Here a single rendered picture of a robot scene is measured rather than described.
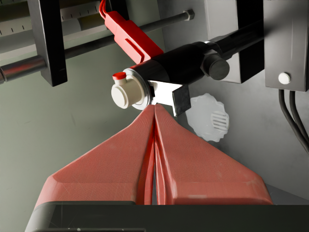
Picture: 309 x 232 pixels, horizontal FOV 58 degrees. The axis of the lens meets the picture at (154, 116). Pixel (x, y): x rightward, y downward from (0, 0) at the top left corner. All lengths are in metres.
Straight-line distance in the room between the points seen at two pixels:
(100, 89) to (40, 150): 0.14
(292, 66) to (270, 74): 0.02
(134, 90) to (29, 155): 0.32
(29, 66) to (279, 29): 0.26
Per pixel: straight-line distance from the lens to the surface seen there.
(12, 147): 0.46
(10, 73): 0.34
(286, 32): 0.26
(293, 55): 0.27
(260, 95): 0.48
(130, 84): 0.17
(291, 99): 0.29
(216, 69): 0.19
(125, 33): 0.21
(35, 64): 0.35
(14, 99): 0.44
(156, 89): 0.16
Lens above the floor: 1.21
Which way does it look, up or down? 34 degrees down
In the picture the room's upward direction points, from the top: 120 degrees counter-clockwise
